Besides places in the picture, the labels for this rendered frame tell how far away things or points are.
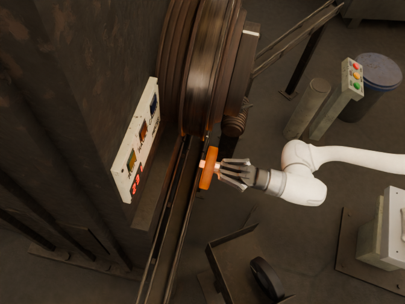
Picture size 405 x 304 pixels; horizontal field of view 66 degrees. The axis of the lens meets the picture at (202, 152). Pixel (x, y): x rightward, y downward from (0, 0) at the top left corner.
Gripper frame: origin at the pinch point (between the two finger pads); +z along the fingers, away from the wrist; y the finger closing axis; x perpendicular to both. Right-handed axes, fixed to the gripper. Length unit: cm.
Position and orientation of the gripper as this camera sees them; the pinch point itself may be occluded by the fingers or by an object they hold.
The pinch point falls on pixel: (209, 165)
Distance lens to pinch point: 108.2
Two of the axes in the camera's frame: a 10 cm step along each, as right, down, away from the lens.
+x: 1.3, -4.8, -8.7
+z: -9.7, -2.5, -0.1
